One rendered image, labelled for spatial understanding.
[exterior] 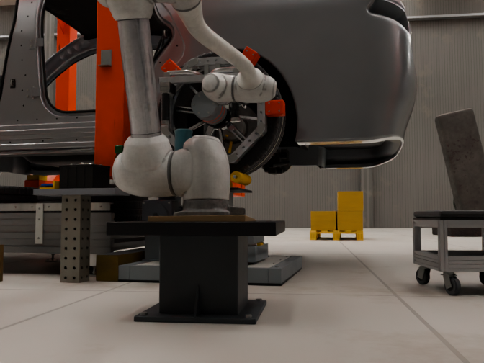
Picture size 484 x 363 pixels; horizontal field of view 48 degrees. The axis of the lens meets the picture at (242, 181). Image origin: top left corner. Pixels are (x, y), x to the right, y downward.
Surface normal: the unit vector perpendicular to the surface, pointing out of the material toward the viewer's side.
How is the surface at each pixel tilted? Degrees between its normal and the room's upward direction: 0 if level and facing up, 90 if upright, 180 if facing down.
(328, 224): 90
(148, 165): 102
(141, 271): 90
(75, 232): 90
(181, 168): 84
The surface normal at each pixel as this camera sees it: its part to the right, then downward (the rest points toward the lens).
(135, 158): -0.27, 0.18
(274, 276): -0.22, -0.06
